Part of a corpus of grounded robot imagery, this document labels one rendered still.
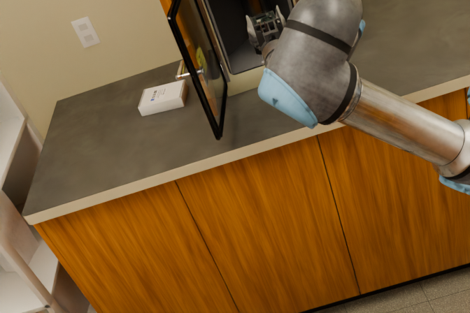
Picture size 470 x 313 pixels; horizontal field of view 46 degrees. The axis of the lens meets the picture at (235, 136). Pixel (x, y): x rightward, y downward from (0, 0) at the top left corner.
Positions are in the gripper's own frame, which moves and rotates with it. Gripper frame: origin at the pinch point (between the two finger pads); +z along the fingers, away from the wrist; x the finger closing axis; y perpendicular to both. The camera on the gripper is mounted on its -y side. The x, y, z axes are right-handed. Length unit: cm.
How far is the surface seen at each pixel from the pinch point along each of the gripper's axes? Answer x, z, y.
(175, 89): 35, 27, -29
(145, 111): 47, 22, -30
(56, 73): 83, 60, -25
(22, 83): 97, 60, -25
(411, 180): -30, -13, -65
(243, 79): 11.5, 17.0, -27.3
